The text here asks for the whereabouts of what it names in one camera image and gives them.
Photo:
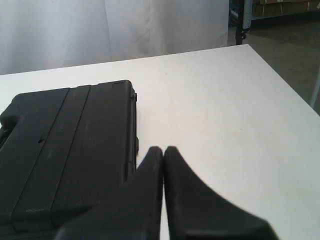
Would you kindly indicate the white backdrop curtain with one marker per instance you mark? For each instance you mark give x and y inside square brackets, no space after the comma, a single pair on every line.
[47,34]

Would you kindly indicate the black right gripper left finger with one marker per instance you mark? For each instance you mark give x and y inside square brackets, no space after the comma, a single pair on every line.
[133,213]

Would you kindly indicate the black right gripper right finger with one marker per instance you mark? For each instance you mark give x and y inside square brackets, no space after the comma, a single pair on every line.
[196,212]

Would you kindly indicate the blue metal shelf rack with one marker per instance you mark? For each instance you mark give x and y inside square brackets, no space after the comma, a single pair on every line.
[253,10]

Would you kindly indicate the black metal stand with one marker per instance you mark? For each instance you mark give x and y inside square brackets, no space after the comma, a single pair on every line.
[240,33]

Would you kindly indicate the black plastic carrying case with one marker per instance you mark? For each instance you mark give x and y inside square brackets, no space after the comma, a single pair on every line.
[63,152]

